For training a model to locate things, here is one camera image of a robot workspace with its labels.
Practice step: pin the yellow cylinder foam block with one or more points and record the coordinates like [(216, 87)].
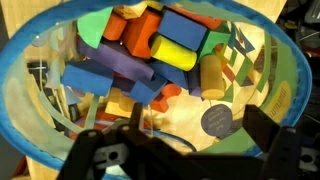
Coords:
[(173, 53)]

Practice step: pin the small orange foam block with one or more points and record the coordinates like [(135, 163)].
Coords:
[(115, 26)]

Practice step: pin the long purple foam block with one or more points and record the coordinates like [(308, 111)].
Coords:
[(116, 60)]

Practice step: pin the green triangular foam block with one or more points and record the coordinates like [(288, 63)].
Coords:
[(211, 41)]

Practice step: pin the red notched foam block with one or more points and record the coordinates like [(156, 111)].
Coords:
[(166, 95)]

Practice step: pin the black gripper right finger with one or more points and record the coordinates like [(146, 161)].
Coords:
[(270, 140)]

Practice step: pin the yellow orange foam block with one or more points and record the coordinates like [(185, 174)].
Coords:
[(118, 103)]

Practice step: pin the large blue foam block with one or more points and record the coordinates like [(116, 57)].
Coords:
[(86, 78)]

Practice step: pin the green half-round foam block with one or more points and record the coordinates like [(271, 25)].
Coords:
[(91, 26)]

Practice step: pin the blue rectangular foam block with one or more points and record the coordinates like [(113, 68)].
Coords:
[(181, 30)]

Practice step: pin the orange arch foam block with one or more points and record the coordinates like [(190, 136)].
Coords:
[(140, 31)]

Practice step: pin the tan cylinder foam block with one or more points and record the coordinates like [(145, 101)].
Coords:
[(211, 78)]

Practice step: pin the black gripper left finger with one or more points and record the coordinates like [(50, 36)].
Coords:
[(100, 146)]

